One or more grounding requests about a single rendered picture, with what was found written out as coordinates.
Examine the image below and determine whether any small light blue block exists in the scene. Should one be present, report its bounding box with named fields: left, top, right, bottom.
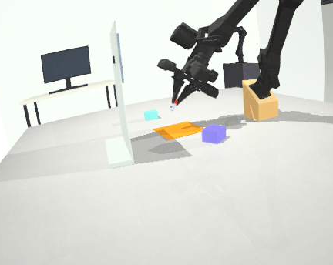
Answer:
left=144, top=109, right=158, bottom=121

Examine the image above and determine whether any purple block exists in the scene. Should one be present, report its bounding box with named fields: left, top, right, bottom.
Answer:
left=201, top=124, right=226, bottom=144

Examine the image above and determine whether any orange flat square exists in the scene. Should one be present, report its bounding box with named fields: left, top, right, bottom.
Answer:
left=153, top=122, right=203, bottom=140

